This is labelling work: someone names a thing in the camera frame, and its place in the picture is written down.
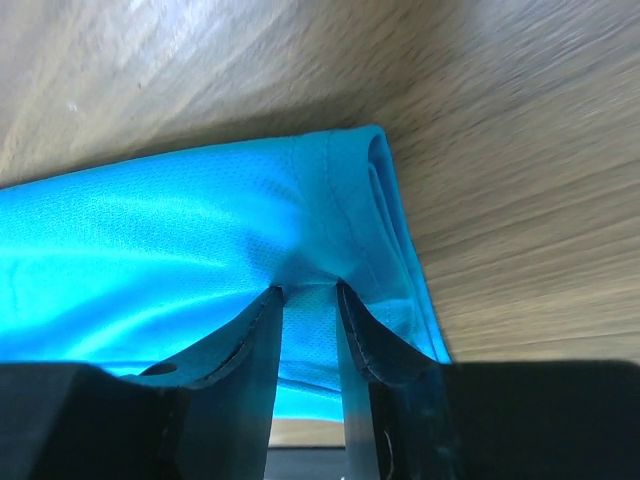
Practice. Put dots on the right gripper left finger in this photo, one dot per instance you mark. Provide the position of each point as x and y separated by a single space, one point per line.
203 413

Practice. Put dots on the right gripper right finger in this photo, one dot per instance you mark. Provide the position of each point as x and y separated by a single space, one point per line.
407 416

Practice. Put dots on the teal t-shirt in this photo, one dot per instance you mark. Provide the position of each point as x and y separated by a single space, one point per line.
125 265

